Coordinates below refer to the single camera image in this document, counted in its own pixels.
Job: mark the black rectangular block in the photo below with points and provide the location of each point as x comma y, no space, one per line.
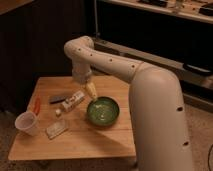
56,99

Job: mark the small white cube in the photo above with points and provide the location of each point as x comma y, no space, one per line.
58,112

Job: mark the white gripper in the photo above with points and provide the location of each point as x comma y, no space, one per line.
82,77

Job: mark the white plastic bottle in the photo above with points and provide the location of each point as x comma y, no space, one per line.
71,102

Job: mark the black object on shelf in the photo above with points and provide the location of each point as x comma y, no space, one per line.
197,70

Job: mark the wooden table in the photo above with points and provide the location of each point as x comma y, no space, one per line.
82,140

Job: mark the clear plastic packet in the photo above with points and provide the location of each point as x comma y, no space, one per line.
56,129

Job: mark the green ceramic bowl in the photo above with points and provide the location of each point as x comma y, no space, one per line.
103,112

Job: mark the white plastic cup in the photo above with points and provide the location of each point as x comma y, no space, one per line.
27,123

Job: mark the long grey shelf beam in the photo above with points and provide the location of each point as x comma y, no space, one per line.
176,67

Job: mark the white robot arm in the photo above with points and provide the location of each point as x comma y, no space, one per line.
155,101

